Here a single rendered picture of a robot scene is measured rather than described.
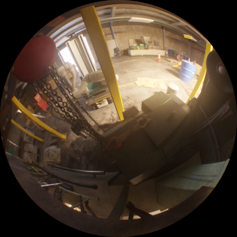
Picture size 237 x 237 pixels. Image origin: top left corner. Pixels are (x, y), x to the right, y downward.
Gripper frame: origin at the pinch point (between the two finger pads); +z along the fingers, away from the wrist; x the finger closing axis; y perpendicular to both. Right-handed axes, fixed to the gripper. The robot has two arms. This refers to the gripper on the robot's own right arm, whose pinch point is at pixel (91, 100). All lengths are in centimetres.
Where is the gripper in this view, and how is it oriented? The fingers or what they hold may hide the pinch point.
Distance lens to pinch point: 148.1
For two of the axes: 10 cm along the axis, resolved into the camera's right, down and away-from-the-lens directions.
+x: -9.4, 3.5, 0.1
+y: -2.9, -7.8, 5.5
